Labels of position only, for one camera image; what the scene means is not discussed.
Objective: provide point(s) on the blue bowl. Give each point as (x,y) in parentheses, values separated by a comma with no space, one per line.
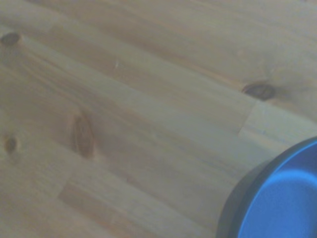
(284,198)

